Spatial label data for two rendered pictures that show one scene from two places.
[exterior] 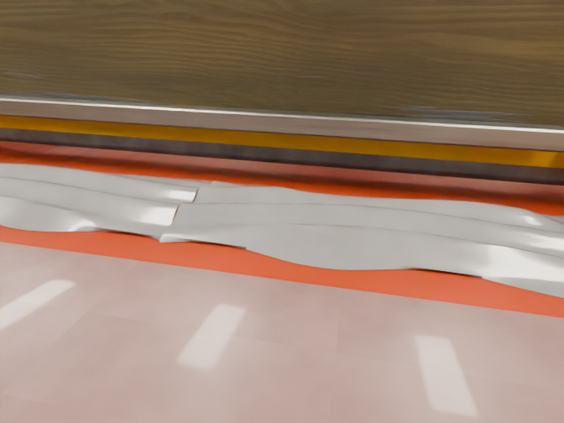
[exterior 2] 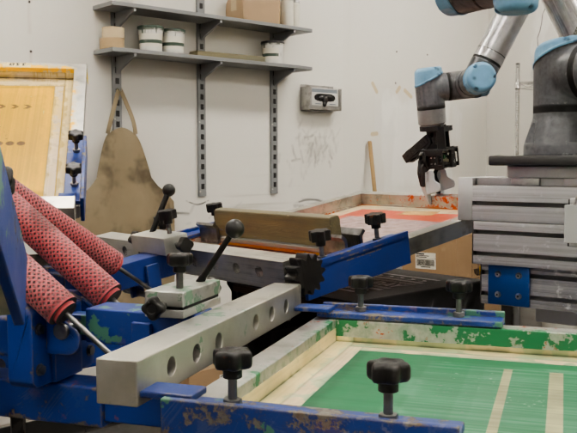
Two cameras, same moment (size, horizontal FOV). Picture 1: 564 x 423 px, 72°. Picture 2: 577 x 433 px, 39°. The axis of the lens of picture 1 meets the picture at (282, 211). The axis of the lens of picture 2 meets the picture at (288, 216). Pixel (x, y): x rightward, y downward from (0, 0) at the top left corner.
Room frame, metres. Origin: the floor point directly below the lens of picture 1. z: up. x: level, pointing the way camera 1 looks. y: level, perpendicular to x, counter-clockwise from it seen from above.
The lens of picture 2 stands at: (1.73, 1.16, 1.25)
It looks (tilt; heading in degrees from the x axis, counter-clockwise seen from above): 4 degrees down; 216
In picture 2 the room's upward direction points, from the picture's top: straight up
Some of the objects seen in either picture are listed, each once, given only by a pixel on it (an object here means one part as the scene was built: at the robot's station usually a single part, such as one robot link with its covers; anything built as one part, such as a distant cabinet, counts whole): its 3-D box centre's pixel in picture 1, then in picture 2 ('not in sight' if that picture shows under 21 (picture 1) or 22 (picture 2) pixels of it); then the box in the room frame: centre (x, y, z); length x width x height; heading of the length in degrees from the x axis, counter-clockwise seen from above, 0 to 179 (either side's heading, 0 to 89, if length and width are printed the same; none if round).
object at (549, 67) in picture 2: not in sight; (566, 72); (0.05, 0.63, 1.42); 0.13 x 0.12 x 0.14; 66
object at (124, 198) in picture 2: not in sight; (124, 200); (-0.92, -1.72, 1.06); 0.53 x 0.07 x 1.05; 168
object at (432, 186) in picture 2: not in sight; (432, 187); (-0.29, 0.17, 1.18); 0.06 x 0.03 x 0.09; 78
